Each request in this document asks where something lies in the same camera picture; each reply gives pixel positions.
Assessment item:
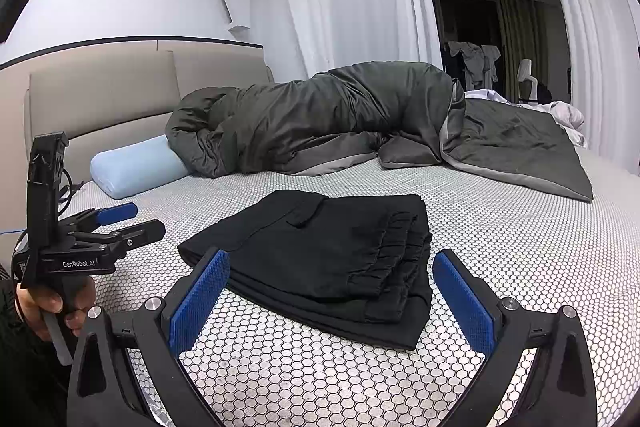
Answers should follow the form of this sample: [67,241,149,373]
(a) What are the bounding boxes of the hanging grey clothes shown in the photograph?
[446,41,502,92]

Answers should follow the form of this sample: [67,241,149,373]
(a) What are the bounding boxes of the crumpled white sheet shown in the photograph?
[464,88,588,148]

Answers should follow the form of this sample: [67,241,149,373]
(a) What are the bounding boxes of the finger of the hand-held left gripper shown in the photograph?
[59,202,139,234]
[67,220,167,258]

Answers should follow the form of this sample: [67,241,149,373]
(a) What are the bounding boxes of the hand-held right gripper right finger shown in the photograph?
[432,248,598,427]

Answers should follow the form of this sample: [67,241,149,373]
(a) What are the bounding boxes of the black pants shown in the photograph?
[177,189,434,352]

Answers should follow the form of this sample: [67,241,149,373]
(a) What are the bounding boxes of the black cable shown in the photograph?
[59,167,85,215]

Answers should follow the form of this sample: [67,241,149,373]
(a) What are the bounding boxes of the olive curtain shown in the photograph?
[492,0,548,102]

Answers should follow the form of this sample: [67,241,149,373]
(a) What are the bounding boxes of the person's left hand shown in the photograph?
[17,277,99,338]

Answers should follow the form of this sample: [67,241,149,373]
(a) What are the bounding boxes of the bed with white honeycomb sheet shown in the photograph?
[60,142,640,427]

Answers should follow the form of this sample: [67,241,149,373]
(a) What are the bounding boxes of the light blue pillow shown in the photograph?
[90,135,188,200]

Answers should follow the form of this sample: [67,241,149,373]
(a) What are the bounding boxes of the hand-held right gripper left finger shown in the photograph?
[66,247,232,427]

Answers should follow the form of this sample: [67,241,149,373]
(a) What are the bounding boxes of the white chair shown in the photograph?
[516,58,541,104]

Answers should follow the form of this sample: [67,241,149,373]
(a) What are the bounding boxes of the dark grey duvet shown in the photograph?
[165,61,594,202]

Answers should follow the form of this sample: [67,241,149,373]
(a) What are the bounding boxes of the beige padded headboard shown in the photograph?
[0,48,275,228]

